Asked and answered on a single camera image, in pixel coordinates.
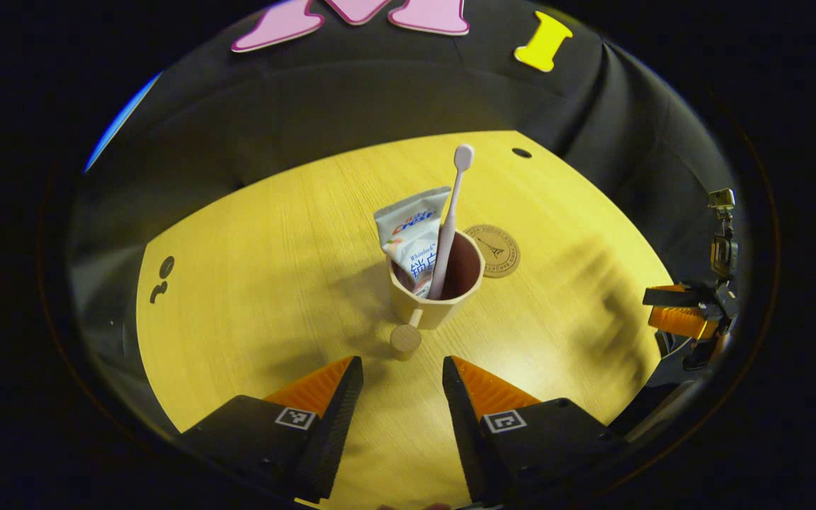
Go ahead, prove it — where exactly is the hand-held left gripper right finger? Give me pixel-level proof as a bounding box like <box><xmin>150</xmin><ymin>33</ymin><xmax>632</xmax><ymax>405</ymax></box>
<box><xmin>442</xmin><ymin>356</ymin><xmax>628</xmax><ymax>505</ymax></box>

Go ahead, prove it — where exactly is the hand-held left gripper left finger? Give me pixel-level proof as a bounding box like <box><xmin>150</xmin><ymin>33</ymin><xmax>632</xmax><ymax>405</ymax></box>
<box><xmin>178</xmin><ymin>356</ymin><xmax>365</xmax><ymax>504</ymax></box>

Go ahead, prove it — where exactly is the beige cup with handle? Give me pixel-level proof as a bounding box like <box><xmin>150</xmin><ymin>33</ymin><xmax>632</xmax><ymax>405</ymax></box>
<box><xmin>387</xmin><ymin>228</ymin><xmax>487</xmax><ymax>362</ymax></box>

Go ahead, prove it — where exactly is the round brown coaster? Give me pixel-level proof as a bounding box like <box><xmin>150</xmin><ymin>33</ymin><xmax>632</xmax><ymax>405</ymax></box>
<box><xmin>463</xmin><ymin>225</ymin><xmax>521</xmax><ymax>278</ymax></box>

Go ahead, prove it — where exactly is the white toothpaste tube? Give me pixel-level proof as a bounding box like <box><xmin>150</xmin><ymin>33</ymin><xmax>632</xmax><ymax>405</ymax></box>
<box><xmin>373</xmin><ymin>186</ymin><xmax>452</xmax><ymax>298</ymax></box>

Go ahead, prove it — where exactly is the pale pink toothbrush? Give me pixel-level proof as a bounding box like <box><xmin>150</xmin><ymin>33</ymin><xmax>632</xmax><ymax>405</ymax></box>
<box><xmin>428</xmin><ymin>144</ymin><xmax>475</xmax><ymax>300</ymax></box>

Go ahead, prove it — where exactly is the wooden desktop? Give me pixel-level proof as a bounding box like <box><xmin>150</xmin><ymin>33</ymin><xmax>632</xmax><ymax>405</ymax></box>
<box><xmin>136</xmin><ymin>130</ymin><xmax>674</xmax><ymax>510</ymax></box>

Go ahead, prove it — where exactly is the black backdrop cloth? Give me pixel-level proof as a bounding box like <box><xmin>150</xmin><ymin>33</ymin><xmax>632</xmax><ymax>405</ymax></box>
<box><xmin>68</xmin><ymin>0</ymin><xmax>742</xmax><ymax>440</ymax></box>

